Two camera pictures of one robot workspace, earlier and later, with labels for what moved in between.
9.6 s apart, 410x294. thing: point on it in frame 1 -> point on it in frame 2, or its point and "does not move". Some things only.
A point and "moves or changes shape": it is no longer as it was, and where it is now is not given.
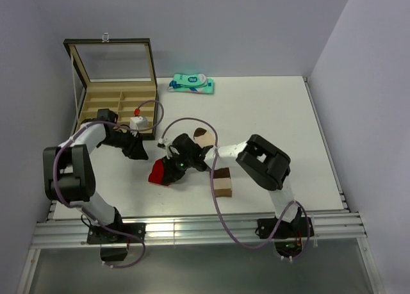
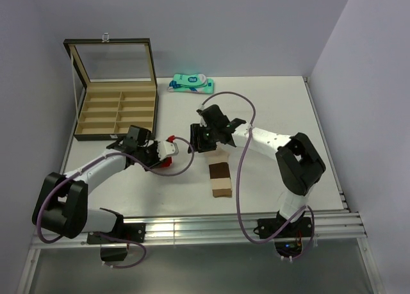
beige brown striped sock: (222, 181) does not move
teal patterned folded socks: (191, 83) does not move
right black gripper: (171, 173) -> (196, 131)
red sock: (157, 175) moves or changes shape
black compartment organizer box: (115, 74) does not move
